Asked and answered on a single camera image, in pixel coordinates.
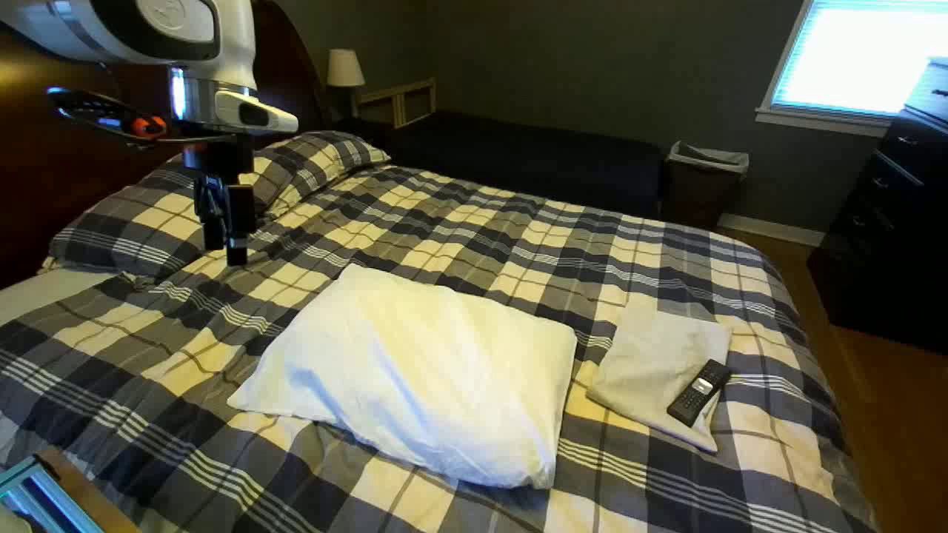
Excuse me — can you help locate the white pillow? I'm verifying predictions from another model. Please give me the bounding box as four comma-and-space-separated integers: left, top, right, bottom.
224, 261, 581, 496

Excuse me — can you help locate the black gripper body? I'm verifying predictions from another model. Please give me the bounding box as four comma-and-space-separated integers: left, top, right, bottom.
181, 133, 265, 225

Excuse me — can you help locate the bright window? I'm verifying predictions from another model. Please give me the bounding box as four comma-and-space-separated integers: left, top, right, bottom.
752, 0, 948, 139

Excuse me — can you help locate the black dresser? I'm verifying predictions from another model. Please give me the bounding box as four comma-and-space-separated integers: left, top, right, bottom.
806, 56, 948, 355

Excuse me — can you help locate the table lamp with shade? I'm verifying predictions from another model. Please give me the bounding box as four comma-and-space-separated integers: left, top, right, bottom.
321, 46, 370, 123

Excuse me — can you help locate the dark low bench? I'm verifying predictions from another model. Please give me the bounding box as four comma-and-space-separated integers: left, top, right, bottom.
378, 108, 665, 221

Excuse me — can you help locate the plaid pillow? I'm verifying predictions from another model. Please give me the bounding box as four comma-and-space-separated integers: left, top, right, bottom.
233, 127, 393, 224
43, 160, 259, 284

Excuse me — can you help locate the black remote control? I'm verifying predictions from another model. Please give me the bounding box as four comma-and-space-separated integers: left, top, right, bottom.
665, 360, 736, 431

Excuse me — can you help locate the yellow plaid bed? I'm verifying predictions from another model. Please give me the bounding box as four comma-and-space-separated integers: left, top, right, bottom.
0, 157, 881, 533

